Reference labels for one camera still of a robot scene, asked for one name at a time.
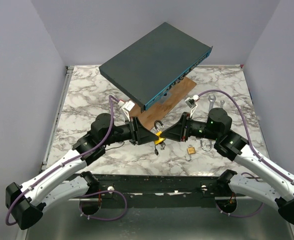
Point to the small silver wrench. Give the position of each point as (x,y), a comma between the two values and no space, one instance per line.
(222,102)

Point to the wooden board stand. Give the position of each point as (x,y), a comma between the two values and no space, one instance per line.
(164,105)

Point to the dark network switch box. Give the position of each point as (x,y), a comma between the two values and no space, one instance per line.
(151,66)

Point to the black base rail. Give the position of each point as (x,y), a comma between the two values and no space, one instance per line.
(152,191)

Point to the yellow padlock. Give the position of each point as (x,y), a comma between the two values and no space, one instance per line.
(160,139)

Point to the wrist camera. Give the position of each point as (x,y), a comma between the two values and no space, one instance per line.
(192,103)
(126,107)

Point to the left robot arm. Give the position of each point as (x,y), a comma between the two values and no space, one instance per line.
(27,201)

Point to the large brass padlock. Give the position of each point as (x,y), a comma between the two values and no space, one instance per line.
(206,145)

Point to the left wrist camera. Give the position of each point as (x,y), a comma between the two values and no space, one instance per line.
(126,107)

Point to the small brass padlock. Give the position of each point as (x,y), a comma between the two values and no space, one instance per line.
(190,151)

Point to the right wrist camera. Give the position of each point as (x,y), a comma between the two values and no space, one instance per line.
(192,103)

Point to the large silver wrench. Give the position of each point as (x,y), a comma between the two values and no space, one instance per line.
(212,99)

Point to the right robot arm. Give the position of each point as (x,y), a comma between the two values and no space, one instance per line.
(277,188)

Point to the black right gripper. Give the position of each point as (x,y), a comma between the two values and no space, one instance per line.
(178,131)

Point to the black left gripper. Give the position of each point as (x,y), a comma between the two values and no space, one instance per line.
(140,134)

